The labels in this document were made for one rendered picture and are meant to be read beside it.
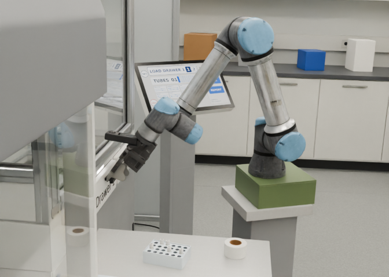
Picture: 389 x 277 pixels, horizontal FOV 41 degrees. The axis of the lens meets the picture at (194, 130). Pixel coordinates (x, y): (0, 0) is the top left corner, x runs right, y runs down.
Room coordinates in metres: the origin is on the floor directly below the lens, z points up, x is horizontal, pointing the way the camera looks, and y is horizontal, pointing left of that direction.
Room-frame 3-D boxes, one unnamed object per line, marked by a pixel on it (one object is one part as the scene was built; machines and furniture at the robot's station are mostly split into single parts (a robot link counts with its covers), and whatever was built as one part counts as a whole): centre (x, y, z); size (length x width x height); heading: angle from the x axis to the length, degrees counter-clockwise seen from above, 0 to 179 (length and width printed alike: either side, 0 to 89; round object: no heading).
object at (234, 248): (1.47, -0.14, 0.78); 0.07 x 0.07 x 0.04
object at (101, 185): (1.73, 0.32, 0.87); 0.29 x 0.02 x 0.11; 174
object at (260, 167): (1.97, -0.30, 0.91); 0.15 x 0.15 x 0.10
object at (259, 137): (1.97, -0.30, 1.03); 0.13 x 0.12 x 0.14; 17
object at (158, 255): (1.42, 0.07, 0.78); 0.12 x 0.08 x 0.04; 73
